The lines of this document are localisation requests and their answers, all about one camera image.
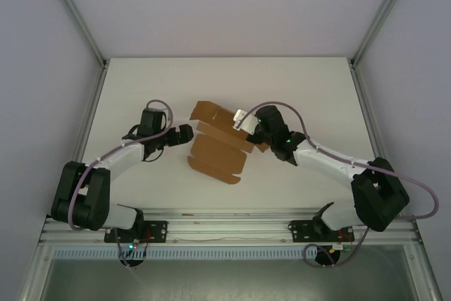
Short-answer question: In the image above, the brown cardboard paper box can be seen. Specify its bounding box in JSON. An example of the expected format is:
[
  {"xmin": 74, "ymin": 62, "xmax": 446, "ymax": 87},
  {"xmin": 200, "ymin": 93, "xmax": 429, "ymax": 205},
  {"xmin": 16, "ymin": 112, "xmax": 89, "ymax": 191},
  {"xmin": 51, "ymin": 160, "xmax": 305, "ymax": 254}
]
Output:
[{"xmin": 186, "ymin": 100, "xmax": 271, "ymax": 185}]

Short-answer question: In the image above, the aluminium table edge rail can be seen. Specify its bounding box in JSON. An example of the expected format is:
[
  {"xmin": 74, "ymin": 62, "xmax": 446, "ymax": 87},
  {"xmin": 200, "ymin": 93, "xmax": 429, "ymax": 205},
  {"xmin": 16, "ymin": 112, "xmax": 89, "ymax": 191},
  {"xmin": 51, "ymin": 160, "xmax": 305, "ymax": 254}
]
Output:
[
  {"xmin": 348, "ymin": 61, "xmax": 385, "ymax": 161},
  {"xmin": 72, "ymin": 64, "xmax": 109, "ymax": 165}
]

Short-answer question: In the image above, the aluminium mounting rail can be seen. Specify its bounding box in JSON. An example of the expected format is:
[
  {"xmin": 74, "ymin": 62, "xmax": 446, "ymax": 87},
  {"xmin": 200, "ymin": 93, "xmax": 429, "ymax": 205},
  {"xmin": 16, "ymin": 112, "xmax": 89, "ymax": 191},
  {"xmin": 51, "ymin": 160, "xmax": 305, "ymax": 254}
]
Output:
[{"xmin": 39, "ymin": 208, "xmax": 423, "ymax": 246}]

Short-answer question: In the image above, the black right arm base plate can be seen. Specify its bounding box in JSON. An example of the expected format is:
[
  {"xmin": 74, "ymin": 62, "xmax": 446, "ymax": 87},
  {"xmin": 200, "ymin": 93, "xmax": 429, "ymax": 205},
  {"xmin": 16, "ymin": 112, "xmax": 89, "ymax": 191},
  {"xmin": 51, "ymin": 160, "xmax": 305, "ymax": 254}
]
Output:
[{"xmin": 288, "ymin": 219, "xmax": 355, "ymax": 244}]

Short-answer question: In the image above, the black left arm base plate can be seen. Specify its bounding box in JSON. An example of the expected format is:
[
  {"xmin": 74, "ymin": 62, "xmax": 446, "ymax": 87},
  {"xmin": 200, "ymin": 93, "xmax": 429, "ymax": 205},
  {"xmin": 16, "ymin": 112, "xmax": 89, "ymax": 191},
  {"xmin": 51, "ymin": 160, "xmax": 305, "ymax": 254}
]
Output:
[{"xmin": 104, "ymin": 220, "xmax": 168, "ymax": 244}]

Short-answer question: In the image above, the grey slotted cable duct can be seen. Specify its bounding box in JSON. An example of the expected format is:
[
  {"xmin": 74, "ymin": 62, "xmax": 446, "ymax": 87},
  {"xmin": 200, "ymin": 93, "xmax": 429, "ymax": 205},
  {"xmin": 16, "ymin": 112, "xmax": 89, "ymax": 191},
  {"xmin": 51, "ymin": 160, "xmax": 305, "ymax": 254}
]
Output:
[{"xmin": 51, "ymin": 247, "xmax": 318, "ymax": 260}]

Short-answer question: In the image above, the black round cable grommet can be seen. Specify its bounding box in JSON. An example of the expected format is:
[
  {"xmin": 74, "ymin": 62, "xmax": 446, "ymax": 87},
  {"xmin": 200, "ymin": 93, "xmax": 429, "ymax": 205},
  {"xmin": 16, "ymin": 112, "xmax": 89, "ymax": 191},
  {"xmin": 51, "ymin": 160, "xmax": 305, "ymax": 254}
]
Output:
[
  {"xmin": 314, "ymin": 246, "xmax": 341, "ymax": 267},
  {"xmin": 119, "ymin": 255, "xmax": 144, "ymax": 269}
]

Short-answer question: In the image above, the aluminium frame post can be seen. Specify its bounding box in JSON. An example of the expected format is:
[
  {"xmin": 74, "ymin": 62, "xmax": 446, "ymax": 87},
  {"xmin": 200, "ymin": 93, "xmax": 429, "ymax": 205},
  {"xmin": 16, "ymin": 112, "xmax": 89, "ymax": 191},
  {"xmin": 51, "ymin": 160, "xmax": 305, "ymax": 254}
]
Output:
[
  {"xmin": 44, "ymin": 0, "xmax": 109, "ymax": 69},
  {"xmin": 350, "ymin": 0, "xmax": 420, "ymax": 69}
]

